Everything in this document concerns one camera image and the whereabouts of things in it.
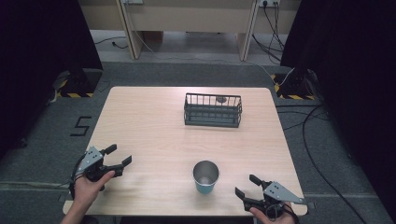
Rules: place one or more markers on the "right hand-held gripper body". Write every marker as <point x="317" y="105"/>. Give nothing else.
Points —
<point x="280" y="193"/>

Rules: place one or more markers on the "black curtain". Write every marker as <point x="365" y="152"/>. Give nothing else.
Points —
<point x="40" y="62"/>
<point x="351" y="77"/>

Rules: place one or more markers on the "steel cup with blue base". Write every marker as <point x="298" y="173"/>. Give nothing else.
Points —
<point x="205" y="183"/>

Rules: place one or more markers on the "black stand base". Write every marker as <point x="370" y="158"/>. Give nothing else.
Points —
<point x="79" y="82"/>
<point x="295" y="84"/>

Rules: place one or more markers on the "small dark round object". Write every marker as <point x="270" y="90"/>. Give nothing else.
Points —
<point x="221" y="99"/>

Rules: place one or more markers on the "person's right hand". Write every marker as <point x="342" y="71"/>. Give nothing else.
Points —
<point x="275" y="220"/>

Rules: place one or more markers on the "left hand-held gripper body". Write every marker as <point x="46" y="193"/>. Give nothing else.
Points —
<point x="91" y="158"/>

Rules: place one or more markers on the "person's left hand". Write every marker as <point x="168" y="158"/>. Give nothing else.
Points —
<point x="87" y="191"/>

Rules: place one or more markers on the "white power strip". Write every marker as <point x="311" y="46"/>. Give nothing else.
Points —
<point x="269" y="2"/>

